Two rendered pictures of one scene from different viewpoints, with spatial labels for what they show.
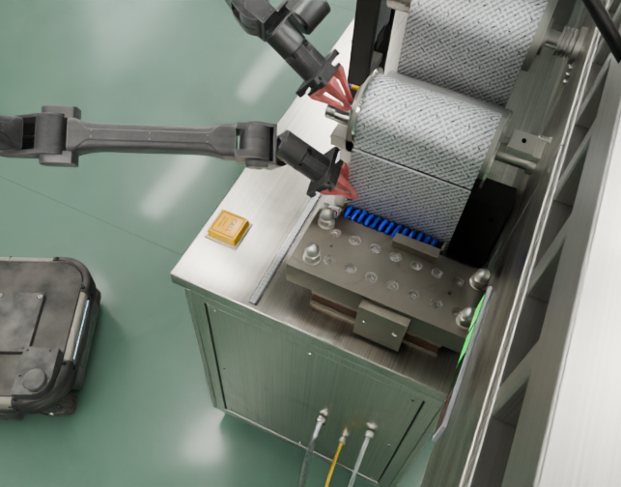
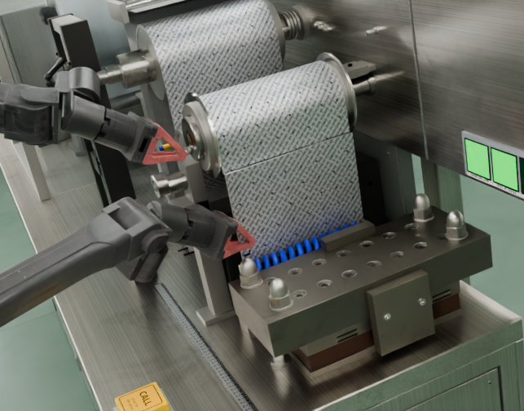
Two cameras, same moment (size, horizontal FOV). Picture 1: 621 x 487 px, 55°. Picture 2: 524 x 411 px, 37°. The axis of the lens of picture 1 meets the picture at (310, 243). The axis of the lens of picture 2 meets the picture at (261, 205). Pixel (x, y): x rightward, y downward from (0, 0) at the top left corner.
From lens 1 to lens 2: 0.77 m
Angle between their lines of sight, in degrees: 43
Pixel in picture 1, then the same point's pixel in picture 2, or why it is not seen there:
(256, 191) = (125, 371)
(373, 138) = (238, 144)
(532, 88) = not seen: hidden behind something
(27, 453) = not seen: outside the picture
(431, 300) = (415, 247)
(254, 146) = (142, 217)
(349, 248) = (300, 277)
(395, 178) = (281, 176)
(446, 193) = (333, 152)
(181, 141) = (63, 258)
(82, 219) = not seen: outside the picture
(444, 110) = (276, 77)
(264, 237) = (188, 386)
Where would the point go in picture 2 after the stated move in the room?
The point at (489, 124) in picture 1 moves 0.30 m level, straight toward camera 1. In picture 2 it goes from (318, 64) to (420, 95)
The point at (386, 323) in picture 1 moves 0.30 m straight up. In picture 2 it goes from (407, 291) to (383, 104)
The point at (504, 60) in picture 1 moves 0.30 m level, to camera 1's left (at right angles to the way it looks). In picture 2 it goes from (264, 54) to (138, 105)
